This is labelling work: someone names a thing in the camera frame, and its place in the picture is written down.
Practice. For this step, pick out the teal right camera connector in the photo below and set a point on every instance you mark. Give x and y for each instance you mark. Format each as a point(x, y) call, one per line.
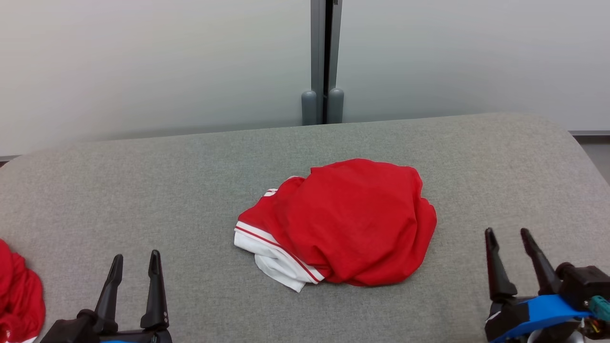
point(601, 307)

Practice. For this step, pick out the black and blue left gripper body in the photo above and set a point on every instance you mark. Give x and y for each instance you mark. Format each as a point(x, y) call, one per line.
point(143, 336)

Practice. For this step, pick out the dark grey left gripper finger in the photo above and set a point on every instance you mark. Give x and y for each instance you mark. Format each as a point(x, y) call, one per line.
point(156, 300)
point(108, 305)

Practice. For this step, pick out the red shorts with white stripe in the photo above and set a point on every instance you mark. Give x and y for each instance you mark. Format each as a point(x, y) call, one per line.
point(19, 295)

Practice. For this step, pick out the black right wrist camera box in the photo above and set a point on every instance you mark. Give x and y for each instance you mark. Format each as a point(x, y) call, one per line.
point(586, 283)

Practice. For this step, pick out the red jersey with white sleeves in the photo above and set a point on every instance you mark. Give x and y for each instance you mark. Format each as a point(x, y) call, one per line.
point(352, 219)

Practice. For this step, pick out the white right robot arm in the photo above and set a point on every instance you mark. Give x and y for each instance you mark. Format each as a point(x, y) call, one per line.
point(577, 337)

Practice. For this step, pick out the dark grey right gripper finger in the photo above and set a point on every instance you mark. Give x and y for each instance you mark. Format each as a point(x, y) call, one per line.
point(498, 276)
point(543, 271)

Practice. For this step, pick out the grey partition post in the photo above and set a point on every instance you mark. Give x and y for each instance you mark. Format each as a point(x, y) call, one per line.
point(317, 47)

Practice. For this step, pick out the grey cylinder post foot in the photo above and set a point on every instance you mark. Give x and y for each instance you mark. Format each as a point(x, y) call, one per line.
point(309, 109)
point(336, 107)

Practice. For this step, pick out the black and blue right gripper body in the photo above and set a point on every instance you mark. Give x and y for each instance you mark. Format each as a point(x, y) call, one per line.
point(538, 309)

